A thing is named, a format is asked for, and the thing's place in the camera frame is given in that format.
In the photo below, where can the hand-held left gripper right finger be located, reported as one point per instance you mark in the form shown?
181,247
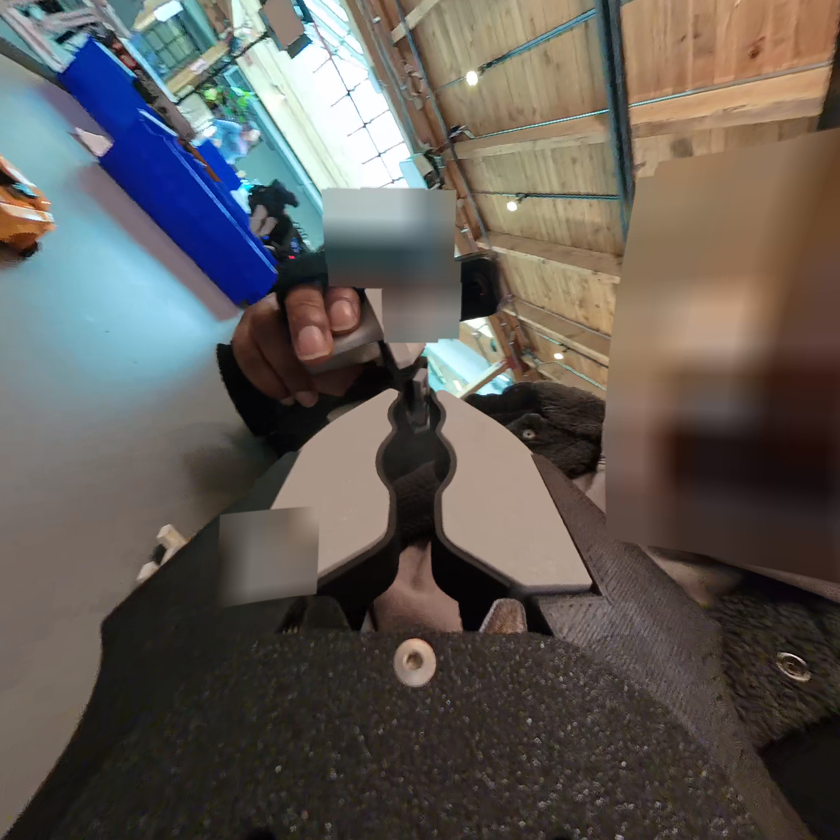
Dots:
512,518

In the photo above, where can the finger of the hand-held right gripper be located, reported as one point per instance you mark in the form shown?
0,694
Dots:
418,374
394,364

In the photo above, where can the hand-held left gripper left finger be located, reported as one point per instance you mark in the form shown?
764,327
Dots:
348,479

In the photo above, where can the black L-shaped lego piece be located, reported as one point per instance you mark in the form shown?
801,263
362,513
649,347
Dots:
415,410

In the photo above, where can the blue plastic bin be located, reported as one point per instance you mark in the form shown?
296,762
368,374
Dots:
197,216
98,79

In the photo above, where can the orange white grey lego assembly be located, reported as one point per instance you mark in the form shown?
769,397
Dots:
167,538

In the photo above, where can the red black lego chassis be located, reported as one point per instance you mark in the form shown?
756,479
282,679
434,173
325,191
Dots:
23,210

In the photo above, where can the person's right hand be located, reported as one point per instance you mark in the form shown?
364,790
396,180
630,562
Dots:
269,348

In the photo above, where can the heap of black bags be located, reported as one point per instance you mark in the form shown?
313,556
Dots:
275,197

